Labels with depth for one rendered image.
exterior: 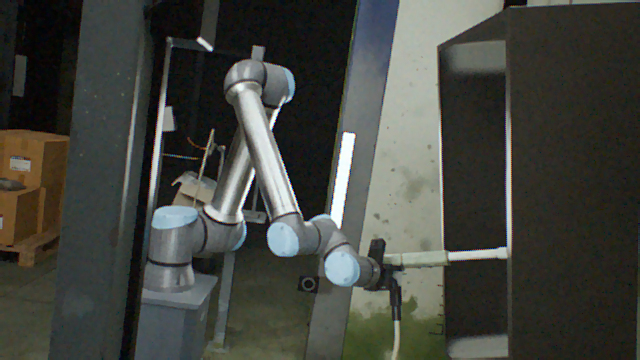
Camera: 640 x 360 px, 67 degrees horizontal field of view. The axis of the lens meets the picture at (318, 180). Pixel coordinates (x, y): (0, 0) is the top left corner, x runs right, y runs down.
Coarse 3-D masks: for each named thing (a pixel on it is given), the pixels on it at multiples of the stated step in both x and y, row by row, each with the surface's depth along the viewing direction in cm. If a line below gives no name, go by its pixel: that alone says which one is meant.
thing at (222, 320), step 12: (252, 48) 249; (264, 48) 251; (228, 252) 260; (228, 264) 260; (228, 276) 261; (228, 288) 262; (228, 300) 262; (228, 312) 266; (216, 324) 264; (216, 336) 264
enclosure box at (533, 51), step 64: (448, 64) 180; (512, 64) 122; (576, 64) 123; (448, 128) 183; (512, 128) 123; (576, 128) 124; (448, 192) 186; (512, 192) 125; (576, 192) 126; (512, 256) 127; (576, 256) 128; (448, 320) 192; (512, 320) 129; (576, 320) 130
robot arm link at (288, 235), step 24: (240, 72) 147; (240, 96) 146; (240, 120) 145; (264, 120) 144; (264, 144) 139; (264, 168) 136; (264, 192) 135; (288, 192) 134; (288, 216) 130; (288, 240) 126; (312, 240) 131
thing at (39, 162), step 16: (16, 144) 369; (32, 144) 370; (48, 144) 377; (64, 144) 403; (16, 160) 370; (32, 160) 371; (48, 160) 380; (64, 160) 407; (16, 176) 372; (32, 176) 372; (48, 176) 384
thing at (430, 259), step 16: (384, 256) 161; (400, 256) 158; (416, 256) 155; (432, 256) 152; (448, 256) 150; (464, 256) 147; (480, 256) 145; (496, 256) 142; (400, 288) 158; (400, 304) 157; (400, 320) 155
